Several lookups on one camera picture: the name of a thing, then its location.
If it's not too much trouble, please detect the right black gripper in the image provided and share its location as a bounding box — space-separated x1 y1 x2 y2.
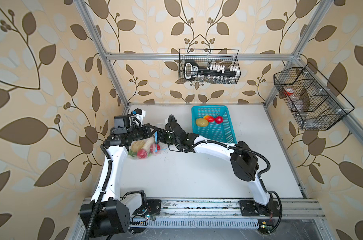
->
152 128 180 147

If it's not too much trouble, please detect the clear zip top bag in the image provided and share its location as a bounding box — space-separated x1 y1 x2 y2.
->
128 133 168 159

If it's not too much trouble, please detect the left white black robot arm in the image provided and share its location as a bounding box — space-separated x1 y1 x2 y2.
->
80 109 157 240

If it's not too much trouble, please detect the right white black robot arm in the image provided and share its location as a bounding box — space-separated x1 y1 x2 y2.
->
157 115 276 211

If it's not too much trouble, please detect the red yellow mango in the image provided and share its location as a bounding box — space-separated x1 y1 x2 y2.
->
203 115 215 123

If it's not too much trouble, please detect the teal plastic basket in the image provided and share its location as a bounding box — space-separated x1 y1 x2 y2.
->
191 105 237 144

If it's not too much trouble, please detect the red capped bottle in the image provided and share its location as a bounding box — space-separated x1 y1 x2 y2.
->
282 88 299 102

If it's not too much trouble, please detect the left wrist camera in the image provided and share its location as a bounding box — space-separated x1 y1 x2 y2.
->
132 109 146 122

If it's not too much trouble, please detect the black handled tool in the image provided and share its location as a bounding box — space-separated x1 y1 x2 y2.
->
182 61 241 82

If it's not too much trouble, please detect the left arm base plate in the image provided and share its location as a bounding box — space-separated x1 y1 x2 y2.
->
122 196 162 218

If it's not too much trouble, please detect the aluminium front rail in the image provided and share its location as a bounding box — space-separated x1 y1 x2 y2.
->
139 198 325 220

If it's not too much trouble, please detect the back black wire basket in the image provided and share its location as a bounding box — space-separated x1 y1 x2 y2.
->
178 48 241 85

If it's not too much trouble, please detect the black wire basket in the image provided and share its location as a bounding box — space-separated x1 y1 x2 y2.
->
178 48 241 85
273 63 355 131

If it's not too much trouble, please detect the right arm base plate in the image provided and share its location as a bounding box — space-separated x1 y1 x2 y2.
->
238 199 282 218

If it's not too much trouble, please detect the right black wire basket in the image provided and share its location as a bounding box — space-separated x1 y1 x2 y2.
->
273 63 355 131

